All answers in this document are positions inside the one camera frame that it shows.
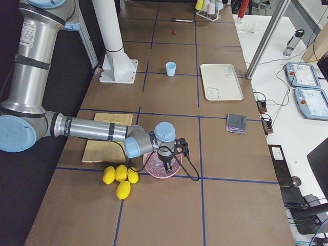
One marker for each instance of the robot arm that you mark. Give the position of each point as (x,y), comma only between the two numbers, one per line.
(24,120)

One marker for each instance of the wooden cutting board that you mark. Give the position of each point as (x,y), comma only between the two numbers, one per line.
(99,151)

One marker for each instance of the steel muddler black tip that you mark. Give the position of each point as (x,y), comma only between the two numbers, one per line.
(182,20)

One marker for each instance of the pink bowl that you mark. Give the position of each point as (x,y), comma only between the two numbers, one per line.
(145,160)

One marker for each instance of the white plastic cup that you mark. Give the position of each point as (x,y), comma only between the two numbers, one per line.
(205,5)

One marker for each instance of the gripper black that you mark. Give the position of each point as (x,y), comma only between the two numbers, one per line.
(165,161)

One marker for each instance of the lemon slices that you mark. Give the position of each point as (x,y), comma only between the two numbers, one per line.
(117,122)

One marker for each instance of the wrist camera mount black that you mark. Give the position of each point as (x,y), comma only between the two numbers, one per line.
(181,146)

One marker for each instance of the cream bear tray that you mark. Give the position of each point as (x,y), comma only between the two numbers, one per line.
(220,82)

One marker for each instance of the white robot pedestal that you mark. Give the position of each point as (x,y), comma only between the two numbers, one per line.
(117,67)

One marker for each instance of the teach pendant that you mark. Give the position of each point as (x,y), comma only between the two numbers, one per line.
(302,75)
(312,103)

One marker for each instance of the grey-blue plastic cup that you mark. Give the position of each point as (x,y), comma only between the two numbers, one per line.
(218,5)

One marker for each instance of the light blue cup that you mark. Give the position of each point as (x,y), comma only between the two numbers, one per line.
(170,68)

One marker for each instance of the pink plastic cup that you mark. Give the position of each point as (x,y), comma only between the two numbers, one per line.
(211,8)

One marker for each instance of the aluminium frame post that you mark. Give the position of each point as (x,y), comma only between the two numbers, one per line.
(268,34)

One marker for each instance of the clear acrylic cup rack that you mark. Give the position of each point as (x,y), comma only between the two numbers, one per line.
(211,17)

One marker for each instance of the grey folded cloth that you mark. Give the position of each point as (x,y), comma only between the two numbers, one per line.
(236,123)

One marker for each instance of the yellow lemon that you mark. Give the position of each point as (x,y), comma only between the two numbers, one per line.
(132,175)
(123,190)
(108,175)
(121,173)

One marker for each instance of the yellow-green plastic cup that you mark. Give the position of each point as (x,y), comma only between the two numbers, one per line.
(199,4)

